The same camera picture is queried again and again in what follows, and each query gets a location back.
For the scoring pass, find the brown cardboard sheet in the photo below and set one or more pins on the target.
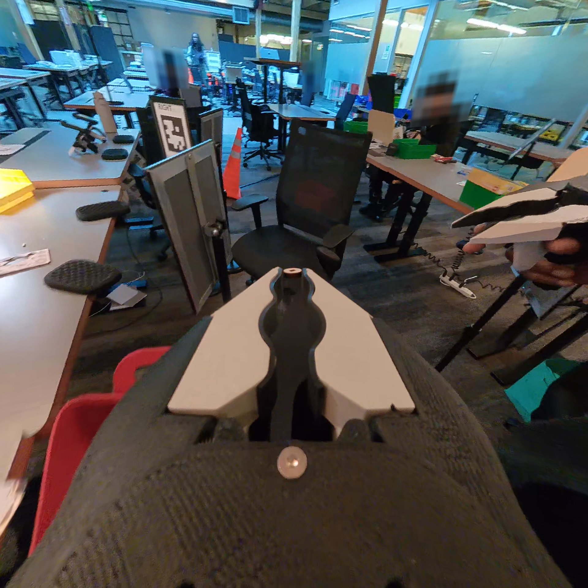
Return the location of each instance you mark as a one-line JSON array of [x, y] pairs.
[[381, 126]]

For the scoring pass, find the green plastic bin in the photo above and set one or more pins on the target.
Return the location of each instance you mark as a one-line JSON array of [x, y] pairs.
[[356, 126], [413, 148]]

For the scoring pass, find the black white marker board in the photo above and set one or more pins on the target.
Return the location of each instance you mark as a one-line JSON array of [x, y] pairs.
[[172, 128]]

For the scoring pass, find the teal box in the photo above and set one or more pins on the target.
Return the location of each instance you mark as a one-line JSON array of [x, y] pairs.
[[533, 386]]

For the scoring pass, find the black padded armrest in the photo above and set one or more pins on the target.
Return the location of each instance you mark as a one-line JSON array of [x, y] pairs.
[[82, 275]]

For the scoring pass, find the white paper sheet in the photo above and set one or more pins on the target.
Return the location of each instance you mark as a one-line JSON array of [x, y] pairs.
[[11, 149]]

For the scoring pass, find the white paper stack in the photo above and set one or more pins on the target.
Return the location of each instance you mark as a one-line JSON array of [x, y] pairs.
[[126, 296]]

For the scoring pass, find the grey framed panel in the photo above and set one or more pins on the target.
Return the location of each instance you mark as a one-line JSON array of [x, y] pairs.
[[183, 220], [211, 131]]

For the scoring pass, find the long work table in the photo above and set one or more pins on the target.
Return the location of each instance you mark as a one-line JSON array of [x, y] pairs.
[[413, 177]]

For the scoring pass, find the black desk frame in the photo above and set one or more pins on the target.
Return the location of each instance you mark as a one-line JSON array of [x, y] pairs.
[[487, 321]]

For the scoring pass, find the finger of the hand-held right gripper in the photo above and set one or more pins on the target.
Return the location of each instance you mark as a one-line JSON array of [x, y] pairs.
[[528, 229], [519, 202]]

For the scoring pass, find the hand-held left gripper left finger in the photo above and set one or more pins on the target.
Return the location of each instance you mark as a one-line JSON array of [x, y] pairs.
[[220, 367]]

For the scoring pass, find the pale upright cylinder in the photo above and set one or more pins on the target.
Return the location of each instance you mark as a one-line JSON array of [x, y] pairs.
[[104, 112]]

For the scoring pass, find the grey office desk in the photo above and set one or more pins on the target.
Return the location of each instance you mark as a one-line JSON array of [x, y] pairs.
[[298, 111], [46, 165]]

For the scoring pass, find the black pad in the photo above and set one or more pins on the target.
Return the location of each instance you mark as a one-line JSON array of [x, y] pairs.
[[123, 138], [115, 154]]

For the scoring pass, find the yellow plastic bin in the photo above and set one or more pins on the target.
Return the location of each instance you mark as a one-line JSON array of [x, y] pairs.
[[13, 188]]

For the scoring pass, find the wood-edged office desk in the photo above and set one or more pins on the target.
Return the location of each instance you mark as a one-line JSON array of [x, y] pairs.
[[505, 144]]

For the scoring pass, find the short white power strip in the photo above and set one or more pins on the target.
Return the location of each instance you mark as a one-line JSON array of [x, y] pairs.
[[457, 285]]

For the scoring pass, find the person's right hand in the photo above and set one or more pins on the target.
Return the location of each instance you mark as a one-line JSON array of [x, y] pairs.
[[560, 271]]

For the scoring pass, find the green yellow box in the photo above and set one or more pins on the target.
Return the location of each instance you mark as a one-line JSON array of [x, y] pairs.
[[477, 195]]

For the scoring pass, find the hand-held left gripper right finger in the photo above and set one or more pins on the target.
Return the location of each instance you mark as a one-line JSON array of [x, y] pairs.
[[363, 367]]

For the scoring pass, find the black printed hoodie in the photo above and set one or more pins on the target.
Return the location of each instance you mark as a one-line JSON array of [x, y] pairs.
[[556, 528]]

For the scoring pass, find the black white tool pile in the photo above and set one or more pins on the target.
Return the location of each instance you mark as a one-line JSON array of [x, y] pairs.
[[85, 138]]

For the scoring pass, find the black mesh office chair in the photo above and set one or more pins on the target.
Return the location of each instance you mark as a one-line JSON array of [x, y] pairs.
[[317, 183]]

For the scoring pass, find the dark standing figure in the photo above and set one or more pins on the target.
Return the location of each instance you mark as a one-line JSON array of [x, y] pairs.
[[196, 53]]

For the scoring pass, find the orange traffic cone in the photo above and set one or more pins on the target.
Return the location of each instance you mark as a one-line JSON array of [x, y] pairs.
[[233, 165]]

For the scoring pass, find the small wooden disc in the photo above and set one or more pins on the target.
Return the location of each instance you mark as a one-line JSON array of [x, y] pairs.
[[292, 272]]

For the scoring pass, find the white plastic wrapper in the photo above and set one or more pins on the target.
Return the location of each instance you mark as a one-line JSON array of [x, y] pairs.
[[27, 262]]

